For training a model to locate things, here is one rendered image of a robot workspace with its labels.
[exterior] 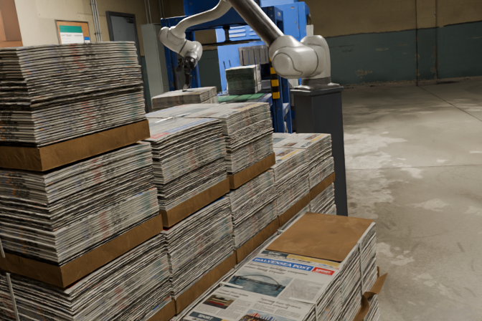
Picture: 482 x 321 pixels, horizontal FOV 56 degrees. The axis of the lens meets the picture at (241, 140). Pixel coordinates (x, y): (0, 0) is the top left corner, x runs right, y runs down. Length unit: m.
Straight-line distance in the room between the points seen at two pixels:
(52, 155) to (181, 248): 0.45
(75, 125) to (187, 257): 0.48
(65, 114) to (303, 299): 0.75
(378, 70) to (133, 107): 10.31
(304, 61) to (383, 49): 9.01
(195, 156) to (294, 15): 4.90
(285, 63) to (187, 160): 1.10
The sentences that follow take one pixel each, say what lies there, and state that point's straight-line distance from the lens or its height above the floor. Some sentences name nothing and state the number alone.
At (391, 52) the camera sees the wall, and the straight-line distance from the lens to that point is 11.20.
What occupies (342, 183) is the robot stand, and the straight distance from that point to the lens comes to 2.53.
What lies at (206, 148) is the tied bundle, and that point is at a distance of 1.24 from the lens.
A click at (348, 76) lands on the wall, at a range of 11.15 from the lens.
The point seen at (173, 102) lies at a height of 1.00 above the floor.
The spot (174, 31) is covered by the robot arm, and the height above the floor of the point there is 1.39.
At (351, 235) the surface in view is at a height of 0.60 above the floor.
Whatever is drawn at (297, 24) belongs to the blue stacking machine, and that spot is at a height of 1.47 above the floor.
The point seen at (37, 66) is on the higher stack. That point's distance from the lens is 0.88.
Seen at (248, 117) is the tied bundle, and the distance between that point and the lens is 1.42.
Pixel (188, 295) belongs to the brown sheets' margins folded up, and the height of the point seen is 0.63.
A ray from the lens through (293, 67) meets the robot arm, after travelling 2.17.
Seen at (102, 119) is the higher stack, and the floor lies 1.13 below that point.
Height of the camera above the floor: 1.25
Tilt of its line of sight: 11 degrees down
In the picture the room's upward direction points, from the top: 6 degrees counter-clockwise
